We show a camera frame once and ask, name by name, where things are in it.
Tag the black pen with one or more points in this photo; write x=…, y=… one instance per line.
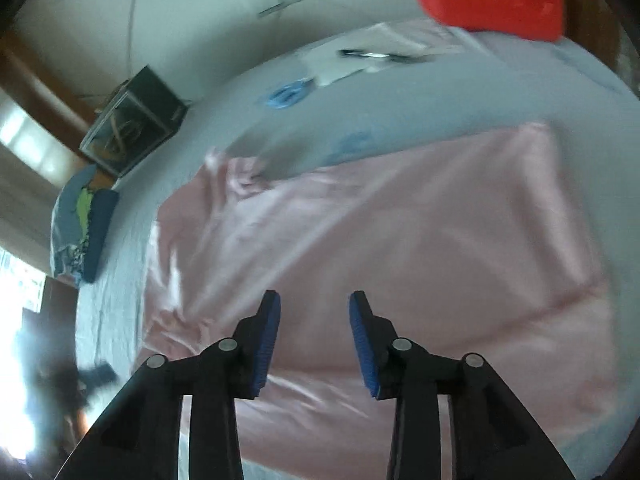
x=382, y=56

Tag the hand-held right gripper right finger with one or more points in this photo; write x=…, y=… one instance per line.
x=364, y=345

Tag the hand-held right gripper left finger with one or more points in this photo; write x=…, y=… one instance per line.
x=264, y=345

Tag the blue round object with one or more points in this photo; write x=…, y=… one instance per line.
x=287, y=94

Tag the white paper sheet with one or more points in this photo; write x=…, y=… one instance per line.
x=350, y=57

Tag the blue patterned pillow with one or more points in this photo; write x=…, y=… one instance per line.
x=82, y=225

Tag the black cardboard box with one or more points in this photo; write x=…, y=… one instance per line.
x=135, y=122

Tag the light blue bed sheet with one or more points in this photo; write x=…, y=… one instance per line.
x=350, y=110

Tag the pink garment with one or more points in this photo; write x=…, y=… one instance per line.
x=380, y=270

